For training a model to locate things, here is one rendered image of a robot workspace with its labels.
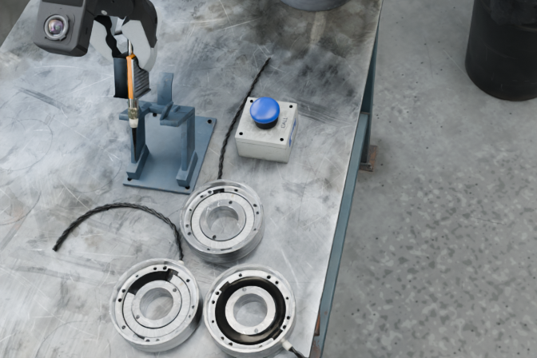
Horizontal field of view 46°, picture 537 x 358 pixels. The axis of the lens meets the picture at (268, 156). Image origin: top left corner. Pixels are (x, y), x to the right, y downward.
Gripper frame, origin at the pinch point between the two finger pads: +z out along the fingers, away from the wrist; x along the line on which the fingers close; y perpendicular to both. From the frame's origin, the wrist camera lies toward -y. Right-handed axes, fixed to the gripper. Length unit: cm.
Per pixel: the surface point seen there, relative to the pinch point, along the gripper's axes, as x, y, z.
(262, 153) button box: -13.2, 2.1, 18.2
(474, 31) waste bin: -48, 93, 81
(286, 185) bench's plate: -17.1, -1.4, 19.7
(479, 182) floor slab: -54, 55, 100
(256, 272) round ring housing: -16.6, -15.4, 16.7
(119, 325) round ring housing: -2.5, -24.7, 16.6
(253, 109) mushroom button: -11.9, 5.0, 12.3
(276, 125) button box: -14.8, 4.9, 15.2
